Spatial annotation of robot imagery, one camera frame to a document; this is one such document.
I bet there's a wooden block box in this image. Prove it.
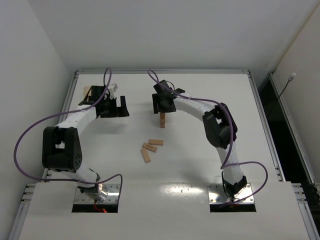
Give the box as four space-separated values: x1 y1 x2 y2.
83 86 92 101

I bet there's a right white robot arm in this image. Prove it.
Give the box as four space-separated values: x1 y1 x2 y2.
152 80 247 198

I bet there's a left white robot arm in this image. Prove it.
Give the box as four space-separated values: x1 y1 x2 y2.
42 83 130 198

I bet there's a wood block with print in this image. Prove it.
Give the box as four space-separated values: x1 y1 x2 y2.
142 142 158 153

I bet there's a wood block numbered twelve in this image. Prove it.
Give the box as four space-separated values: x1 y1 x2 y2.
148 139 164 146

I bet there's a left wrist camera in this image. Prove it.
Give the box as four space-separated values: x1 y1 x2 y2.
107 83 118 99

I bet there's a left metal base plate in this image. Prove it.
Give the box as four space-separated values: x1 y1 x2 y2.
73 184 120 205

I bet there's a metal base plate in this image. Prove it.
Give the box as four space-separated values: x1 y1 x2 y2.
208 183 255 205
73 184 120 205

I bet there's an aluminium table frame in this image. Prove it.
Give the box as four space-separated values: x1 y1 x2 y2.
19 70 319 240

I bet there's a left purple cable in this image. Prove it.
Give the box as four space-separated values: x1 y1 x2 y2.
13 67 124 196

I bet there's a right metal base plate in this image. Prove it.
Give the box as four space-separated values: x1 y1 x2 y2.
208 183 255 205

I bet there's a black wall cable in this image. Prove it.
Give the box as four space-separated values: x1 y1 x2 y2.
264 72 297 118

